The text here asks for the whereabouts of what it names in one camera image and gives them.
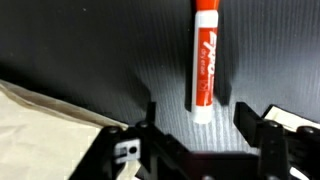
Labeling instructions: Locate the orange white dry-erase marker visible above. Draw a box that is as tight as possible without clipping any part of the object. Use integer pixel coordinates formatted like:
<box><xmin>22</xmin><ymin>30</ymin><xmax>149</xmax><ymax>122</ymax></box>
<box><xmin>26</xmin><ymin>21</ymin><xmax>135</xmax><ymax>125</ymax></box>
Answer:
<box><xmin>191</xmin><ymin>0</ymin><xmax>220</xmax><ymax>124</ymax></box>

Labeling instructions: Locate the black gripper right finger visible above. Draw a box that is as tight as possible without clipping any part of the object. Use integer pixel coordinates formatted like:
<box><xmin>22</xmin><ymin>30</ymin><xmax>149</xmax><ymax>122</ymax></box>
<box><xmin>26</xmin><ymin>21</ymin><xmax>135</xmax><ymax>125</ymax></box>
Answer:
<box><xmin>233</xmin><ymin>102</ymin><xmax>320</xmax><ymax>180</ymax></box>

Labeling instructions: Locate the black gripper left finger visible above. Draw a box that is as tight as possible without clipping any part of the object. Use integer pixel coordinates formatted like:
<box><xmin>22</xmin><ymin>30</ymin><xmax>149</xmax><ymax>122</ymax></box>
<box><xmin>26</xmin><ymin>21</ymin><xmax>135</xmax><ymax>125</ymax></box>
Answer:
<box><xmin>68</xmin><ymin>102</ymin><xmax>189</xmax><ymax>180</ymax></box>

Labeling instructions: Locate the brown paper bag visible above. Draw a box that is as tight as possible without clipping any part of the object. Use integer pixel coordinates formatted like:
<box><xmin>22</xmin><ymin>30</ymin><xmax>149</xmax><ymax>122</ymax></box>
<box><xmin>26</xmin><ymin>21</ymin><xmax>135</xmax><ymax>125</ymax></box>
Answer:
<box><xmin>0</xmin><ymin>80</ymin><xmax>128</xmax><ymax>180</ymax></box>

